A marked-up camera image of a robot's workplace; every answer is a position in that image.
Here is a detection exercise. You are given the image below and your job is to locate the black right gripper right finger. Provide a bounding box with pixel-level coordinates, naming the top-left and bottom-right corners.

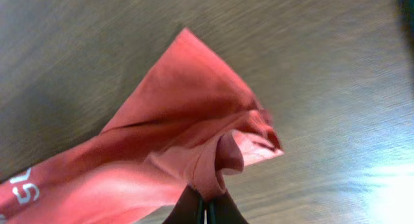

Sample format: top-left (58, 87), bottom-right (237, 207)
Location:
top-left (206, 191), bottom-right (248, 224)

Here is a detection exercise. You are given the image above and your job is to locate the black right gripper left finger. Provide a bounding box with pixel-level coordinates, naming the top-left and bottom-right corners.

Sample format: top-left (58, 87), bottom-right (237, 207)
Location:
top-left (162, 186), bottom-right (204, 224)

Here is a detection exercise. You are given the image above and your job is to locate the orange red printed t-shirt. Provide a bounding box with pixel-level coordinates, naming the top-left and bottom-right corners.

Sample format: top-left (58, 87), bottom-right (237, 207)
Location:
top-left (1, 29), bottom-right (283, 223)

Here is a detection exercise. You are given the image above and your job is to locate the black garment with white print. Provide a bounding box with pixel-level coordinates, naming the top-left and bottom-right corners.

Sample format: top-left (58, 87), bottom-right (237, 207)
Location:
top-left (398, 0), bottom-right (413, 56)

